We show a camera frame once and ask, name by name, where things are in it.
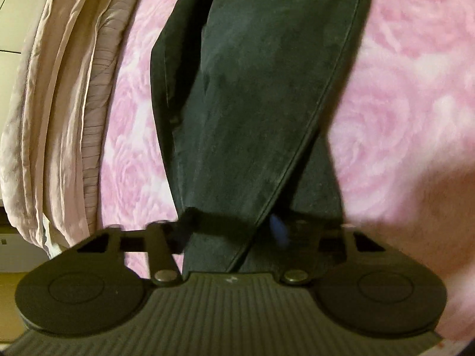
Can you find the black trousers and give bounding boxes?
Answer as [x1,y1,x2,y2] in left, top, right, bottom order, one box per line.
[151,0,371,273]

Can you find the pink folded quilt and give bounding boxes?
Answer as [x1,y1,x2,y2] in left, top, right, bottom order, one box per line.
[1,0,138,257]

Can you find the pink rose bed blanket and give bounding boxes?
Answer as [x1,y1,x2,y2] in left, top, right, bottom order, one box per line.
[99,0,474,340]

